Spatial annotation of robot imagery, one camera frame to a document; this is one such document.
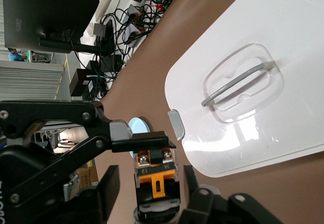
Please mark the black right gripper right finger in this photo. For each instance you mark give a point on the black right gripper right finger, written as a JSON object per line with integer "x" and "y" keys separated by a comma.
{"x": 202, "y": 206}

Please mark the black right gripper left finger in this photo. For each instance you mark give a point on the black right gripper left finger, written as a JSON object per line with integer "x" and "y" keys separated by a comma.
{"x": 111, "y": 183}

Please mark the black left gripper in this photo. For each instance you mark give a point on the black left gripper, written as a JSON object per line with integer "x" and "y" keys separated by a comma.
{"x": 25, "y": 163}

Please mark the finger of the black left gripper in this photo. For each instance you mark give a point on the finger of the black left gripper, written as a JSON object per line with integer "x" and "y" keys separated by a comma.
{"x": 141, "y": 141}

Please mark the orange and black switch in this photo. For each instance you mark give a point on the orange and black switch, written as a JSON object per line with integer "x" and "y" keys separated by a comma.
{"x": 157, "y": 183}

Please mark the light blue round plate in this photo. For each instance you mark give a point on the light blue round plate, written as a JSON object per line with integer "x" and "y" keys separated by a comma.
{"x": 139, "y": 125}

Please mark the brown cardboard box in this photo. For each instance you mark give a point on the brown cardboard box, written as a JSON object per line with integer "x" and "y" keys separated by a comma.
{"x": 88, "y": 176}

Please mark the white slatted shutter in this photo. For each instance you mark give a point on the white slatted shutter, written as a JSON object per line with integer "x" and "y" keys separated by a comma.
{"x": 27, "y": 84}

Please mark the black power adapter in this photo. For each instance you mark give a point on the black power adapter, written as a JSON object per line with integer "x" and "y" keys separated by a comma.
{"x": 110, "y": 63}

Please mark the dark box with white label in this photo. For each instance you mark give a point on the dark box with white label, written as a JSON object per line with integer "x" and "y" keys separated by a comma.
{"x": 79, "y": 82}

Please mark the person in blue shirt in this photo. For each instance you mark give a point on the person in blue shirt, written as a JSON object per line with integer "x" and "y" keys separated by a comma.
{"x": 15, "y": 56}

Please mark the grey power adapter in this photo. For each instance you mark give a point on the grey power adapter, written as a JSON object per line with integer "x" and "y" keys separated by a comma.
{"x": 99, "y": 29}

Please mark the grey hub with red plugs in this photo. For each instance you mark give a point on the grey hub with red plugs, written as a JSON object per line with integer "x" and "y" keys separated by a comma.
{"x": 134, "y": 11}

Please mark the black computer monitor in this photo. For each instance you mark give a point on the black computer monitor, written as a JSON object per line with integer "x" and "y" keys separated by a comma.
{"x": 50, "y": 8}

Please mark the white lidded storage box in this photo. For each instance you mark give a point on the white lidded storage box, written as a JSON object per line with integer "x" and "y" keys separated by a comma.
{"x": 253, "y": 31}

